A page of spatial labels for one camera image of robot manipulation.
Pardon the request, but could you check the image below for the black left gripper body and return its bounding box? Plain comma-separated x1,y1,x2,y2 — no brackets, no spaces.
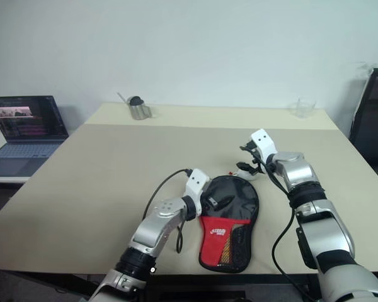
200,183,219,218

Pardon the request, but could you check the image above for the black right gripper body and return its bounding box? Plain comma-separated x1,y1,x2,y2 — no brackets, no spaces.
245,140,268,174

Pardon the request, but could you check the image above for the black red paddle case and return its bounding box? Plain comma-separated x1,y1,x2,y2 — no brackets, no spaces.
197,175,260,272

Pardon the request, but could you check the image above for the clear glass cup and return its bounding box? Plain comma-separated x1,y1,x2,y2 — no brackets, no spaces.
290,97,317,119

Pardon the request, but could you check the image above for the stainless steel cup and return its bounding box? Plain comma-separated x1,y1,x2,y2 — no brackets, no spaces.
128,96,153,121

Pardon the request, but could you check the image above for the black chair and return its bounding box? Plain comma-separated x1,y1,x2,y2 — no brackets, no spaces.
349,67,378,191

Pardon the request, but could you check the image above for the beige table cover sheet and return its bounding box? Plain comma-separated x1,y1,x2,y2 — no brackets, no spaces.
0,123,378,277

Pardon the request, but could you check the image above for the open laptop computer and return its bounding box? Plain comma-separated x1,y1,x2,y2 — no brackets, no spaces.
0,95,70,177

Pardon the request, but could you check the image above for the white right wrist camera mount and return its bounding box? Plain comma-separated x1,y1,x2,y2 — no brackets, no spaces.
250,128,279,165

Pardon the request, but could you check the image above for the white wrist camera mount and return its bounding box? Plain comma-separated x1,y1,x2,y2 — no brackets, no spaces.
250,128,279,165
185,168,213,215

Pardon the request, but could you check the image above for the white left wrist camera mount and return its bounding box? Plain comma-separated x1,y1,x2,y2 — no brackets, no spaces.
185,168,213,215

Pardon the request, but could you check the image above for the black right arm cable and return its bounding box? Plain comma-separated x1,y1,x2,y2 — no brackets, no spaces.
255,154,319,298

